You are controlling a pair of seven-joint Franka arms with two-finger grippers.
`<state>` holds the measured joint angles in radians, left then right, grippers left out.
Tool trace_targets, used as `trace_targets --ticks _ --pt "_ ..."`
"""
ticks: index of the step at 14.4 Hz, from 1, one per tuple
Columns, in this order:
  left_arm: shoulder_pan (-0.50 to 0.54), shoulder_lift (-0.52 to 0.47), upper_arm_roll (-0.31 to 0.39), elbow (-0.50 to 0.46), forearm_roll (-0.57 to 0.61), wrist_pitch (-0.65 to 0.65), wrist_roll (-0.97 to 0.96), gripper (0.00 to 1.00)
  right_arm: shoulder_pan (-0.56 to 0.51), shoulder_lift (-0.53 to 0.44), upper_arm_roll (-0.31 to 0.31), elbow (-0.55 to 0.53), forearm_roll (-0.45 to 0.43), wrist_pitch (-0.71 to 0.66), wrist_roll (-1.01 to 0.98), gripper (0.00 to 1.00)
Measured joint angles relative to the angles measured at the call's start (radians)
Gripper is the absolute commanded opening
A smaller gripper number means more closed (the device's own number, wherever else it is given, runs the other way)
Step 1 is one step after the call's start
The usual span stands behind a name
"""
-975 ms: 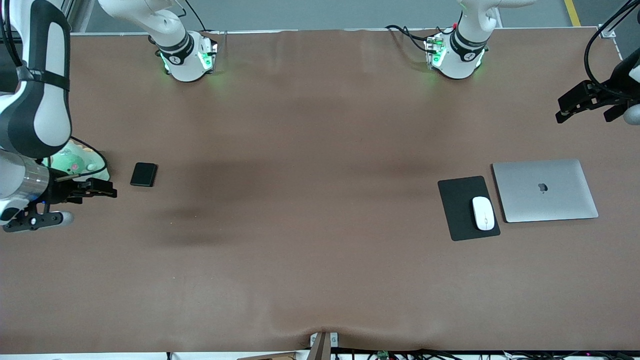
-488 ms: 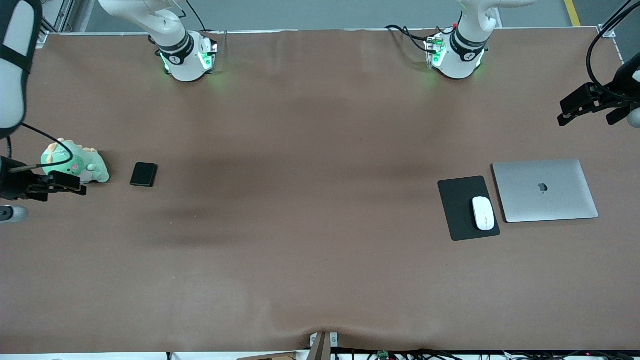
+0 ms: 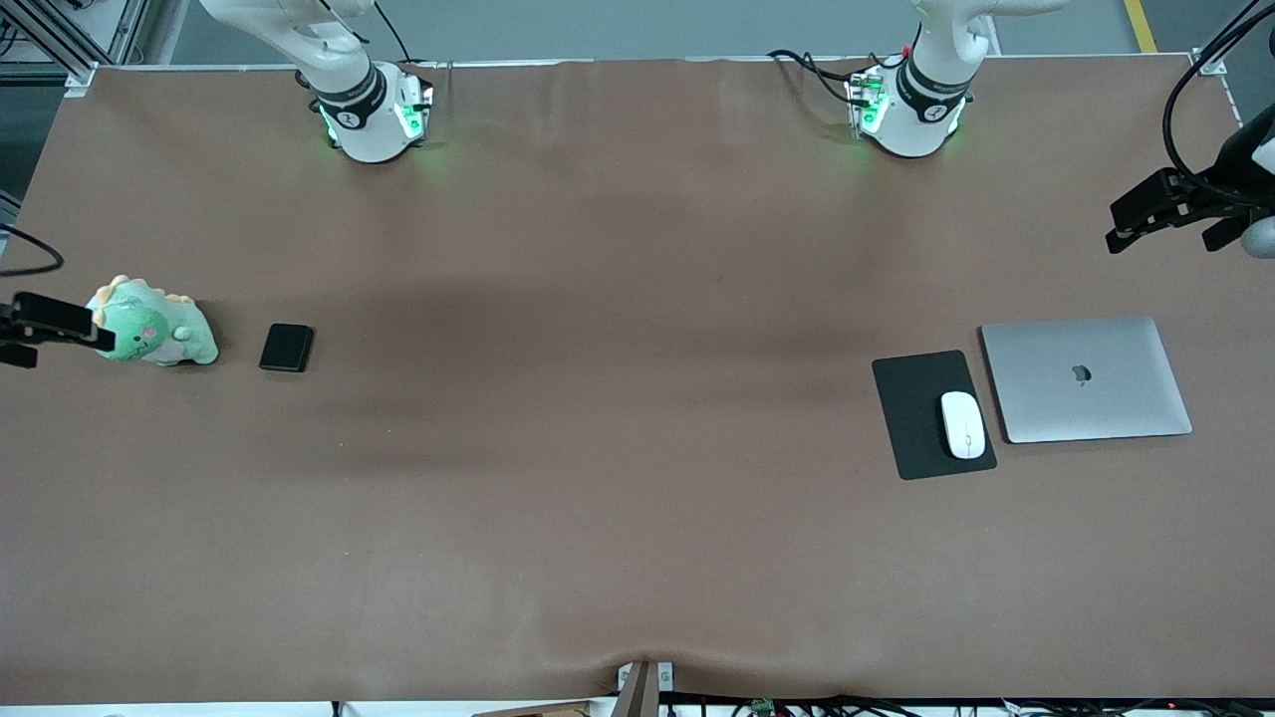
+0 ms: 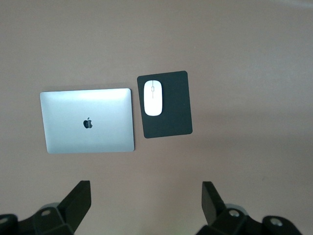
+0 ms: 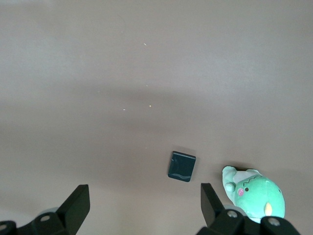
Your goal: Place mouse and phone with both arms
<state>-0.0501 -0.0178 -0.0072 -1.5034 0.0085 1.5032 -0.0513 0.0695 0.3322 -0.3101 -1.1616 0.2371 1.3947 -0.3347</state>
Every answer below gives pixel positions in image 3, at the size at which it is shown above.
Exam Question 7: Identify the black phone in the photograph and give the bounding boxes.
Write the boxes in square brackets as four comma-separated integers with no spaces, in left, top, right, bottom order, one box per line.
[259,323,316,374]

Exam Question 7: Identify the white computer mouse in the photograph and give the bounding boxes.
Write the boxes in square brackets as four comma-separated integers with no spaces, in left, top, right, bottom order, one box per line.
[940,390,987,460]

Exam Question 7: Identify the black mouse pad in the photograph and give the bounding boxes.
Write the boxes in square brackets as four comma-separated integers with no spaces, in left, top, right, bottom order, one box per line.
[872,350,999,482]

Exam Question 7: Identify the green dinosaur plush toy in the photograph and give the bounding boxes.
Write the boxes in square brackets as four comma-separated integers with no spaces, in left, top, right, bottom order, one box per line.
[88,275,220,367]

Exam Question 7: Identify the silver laptop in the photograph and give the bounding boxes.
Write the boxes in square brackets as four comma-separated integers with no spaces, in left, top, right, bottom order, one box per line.
[979,317,1194,445]

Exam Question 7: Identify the brown table cover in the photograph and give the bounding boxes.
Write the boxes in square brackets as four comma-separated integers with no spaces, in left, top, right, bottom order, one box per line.
[0,55,1275,705]

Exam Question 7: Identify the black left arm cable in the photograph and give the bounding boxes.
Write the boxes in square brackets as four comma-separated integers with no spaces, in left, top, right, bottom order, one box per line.
[1162,0,1275,206]

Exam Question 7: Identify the aluminium frame post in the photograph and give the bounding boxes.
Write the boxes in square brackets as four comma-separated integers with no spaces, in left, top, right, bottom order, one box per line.
[1193,0,1275,77]
[0,0,150,86]

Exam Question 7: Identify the black left base cable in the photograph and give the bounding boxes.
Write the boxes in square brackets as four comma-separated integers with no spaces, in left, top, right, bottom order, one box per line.
[767,48,902,107]

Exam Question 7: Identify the metal table edge bracket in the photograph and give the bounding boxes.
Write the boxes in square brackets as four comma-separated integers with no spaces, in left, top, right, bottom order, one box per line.
[615,660,676,717]

